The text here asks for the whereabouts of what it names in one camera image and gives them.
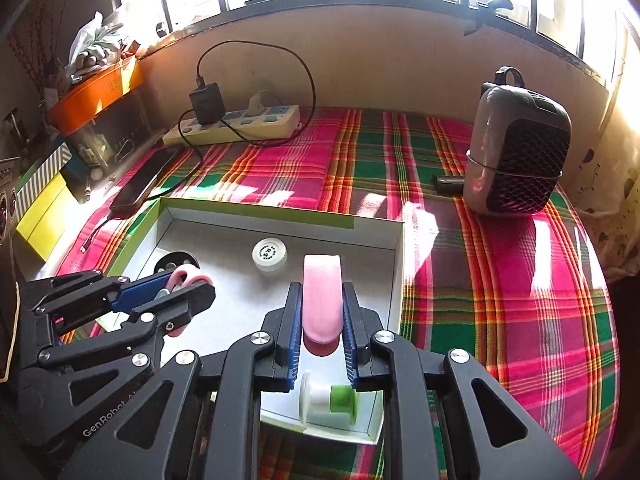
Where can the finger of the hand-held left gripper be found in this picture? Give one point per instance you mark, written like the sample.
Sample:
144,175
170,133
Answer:
140,292
190,297

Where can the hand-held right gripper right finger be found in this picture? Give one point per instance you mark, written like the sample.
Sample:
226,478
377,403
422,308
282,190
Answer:
348,330

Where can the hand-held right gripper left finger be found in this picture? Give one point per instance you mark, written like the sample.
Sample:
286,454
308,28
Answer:
295,330

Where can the pink plastic clip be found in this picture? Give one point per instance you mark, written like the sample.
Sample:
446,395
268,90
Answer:
192,276

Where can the black round key fob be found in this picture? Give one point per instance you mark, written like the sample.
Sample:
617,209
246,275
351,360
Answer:
172,262

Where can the pink white plastic case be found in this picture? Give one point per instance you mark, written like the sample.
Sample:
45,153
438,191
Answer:
322,300

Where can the shallow green white cardboard box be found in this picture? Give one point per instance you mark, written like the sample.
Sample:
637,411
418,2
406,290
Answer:
225,255

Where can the white green plastic spool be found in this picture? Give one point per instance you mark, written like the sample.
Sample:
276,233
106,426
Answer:
340,395

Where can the white round jar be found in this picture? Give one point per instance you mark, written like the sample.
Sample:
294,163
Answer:
270,254

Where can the black smartphone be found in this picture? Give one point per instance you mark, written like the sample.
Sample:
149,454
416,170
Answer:
145,180

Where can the yellow box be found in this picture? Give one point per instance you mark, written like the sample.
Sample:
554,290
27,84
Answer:
42,215

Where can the glass case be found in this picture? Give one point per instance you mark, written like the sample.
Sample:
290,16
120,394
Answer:
115,145

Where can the striped box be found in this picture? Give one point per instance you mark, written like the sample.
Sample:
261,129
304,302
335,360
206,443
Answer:
45,170

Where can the pink green plaid blanket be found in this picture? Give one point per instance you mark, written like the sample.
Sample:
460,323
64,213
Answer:
500,285

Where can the small black cylinder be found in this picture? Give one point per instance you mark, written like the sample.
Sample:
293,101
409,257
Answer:
447,185

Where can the cream power strip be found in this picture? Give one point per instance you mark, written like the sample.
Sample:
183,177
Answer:
265,120

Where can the black charger adapter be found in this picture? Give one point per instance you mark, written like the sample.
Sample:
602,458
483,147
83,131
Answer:
205,102

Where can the orange plastic tray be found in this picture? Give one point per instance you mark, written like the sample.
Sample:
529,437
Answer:
95,95

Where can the white plug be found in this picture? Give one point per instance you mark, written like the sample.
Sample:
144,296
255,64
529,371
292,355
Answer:
260,102

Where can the grey portable space heater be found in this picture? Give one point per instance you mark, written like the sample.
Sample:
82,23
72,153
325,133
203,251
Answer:
520,160

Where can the pile of plastic bags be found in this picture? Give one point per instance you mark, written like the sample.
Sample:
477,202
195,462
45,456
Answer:
90,45

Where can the cream dotted curtain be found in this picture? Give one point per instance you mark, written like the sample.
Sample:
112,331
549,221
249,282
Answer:
615,210

